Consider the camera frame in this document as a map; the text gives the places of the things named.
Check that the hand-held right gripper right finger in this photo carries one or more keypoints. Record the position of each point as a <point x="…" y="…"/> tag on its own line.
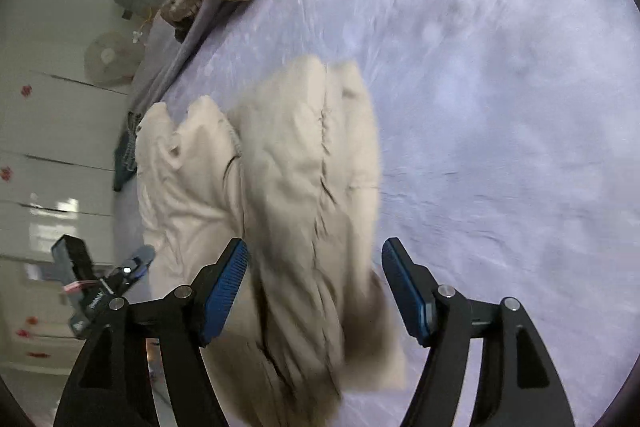
<point x="405" y="292"/>

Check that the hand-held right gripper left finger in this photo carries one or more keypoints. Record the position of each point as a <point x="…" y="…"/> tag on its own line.
<point x="225" y="292"/>

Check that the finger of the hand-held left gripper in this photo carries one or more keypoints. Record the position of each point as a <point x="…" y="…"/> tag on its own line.
<point x="140" y="259"/>

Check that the beige puffer jacket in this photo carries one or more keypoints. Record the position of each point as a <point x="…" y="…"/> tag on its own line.
<point x="300" y="182"/>

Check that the dark green folded garment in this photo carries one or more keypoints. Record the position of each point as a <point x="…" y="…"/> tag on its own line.
<point x="124" y="157"/>

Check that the white wardrobe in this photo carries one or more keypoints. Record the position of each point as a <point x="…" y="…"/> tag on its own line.
<point x="50" y="147"/>

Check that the white electric fan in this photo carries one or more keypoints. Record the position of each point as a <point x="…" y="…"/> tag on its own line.
<point x="112" y="57"/>

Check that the lavender bed cover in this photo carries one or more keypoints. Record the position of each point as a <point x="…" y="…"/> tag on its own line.
<point x="500" y="107"/>

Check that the grey blanket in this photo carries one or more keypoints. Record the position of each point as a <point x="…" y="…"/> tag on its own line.
<point x="200" y="27"/>

